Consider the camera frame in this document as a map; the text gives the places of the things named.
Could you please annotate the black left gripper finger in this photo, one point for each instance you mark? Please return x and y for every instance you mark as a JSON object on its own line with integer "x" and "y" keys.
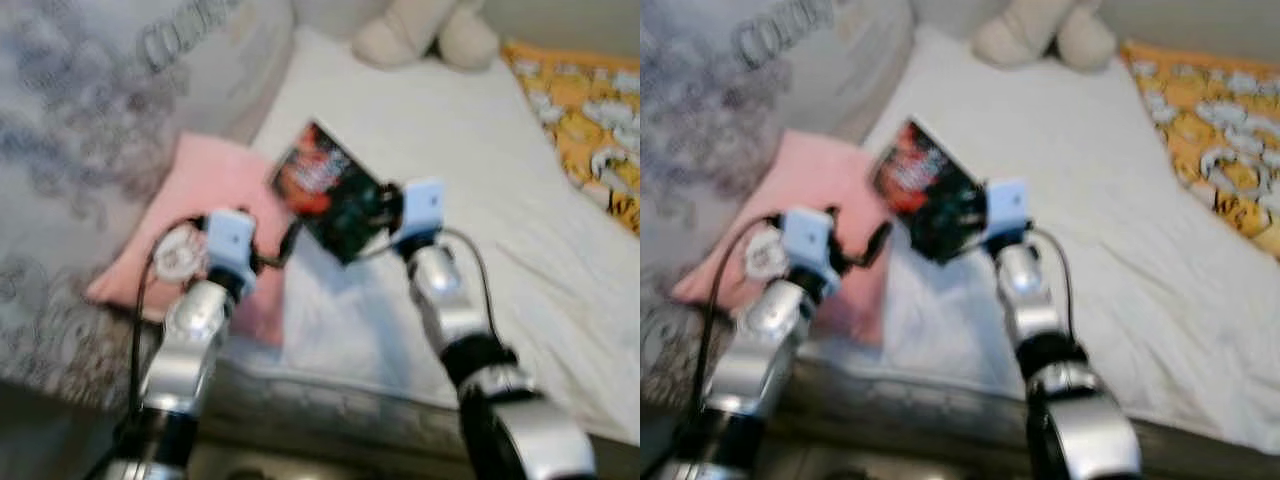
{"x": 878, "y": 240}
{"x": 290, "y": 242}

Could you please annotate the dark book with red print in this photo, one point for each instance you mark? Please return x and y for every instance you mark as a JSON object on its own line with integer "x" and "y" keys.
{"x": 930, "y": 195}
{"x": 330, "y": 195}

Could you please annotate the pink pillow with fist print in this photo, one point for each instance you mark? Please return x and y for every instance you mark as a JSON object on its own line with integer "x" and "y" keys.
{"x": 810, "y": 175}
{"x": 215, "y": 175}

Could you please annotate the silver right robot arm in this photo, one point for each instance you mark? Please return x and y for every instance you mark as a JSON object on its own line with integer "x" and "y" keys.
{"x": 450, "y": 300}
{"x": 1030, "y": 300}

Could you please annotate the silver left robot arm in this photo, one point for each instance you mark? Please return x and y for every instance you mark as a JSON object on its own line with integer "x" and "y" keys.
{"x": 190, "y": 340}
{"x": 770, "y": 340}

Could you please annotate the white quilted mattress pad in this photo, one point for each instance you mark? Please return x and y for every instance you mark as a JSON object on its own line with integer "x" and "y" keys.
{"x": 1100, "y": 200}
{"x": 480, "y": 200}

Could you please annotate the yellow orange cartoon egg blanket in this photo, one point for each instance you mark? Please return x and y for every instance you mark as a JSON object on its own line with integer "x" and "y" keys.
{"x": 590, "y": 120}
{"x": 1220, "y": 120}

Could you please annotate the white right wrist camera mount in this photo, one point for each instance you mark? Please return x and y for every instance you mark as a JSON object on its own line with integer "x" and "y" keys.
{"x": 422, "y": 205}
{"x": 1008, "y": 205}

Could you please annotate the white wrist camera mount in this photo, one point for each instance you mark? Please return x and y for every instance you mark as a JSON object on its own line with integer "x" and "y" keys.
{"x": 807, "y": 240}
{"x": 422, "y": 205}
{"x": 230, "y": 240}
{"x": 1008, "y": 205}

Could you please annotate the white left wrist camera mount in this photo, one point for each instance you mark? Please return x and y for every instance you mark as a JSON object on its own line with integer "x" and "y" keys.
{"x": 230, "y": 240}
{"x": 807, "y": 240}

